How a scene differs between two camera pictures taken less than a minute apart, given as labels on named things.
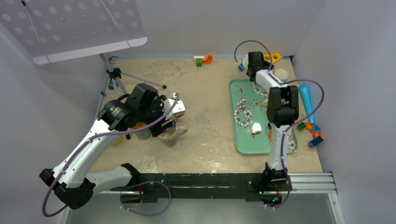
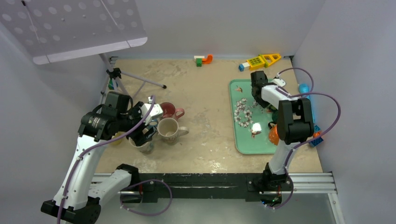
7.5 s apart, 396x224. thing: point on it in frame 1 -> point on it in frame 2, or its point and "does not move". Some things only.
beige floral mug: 281,74 -> 145,148
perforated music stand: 52,31 does not move
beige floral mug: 170,136 does not move
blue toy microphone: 304,90 does not move
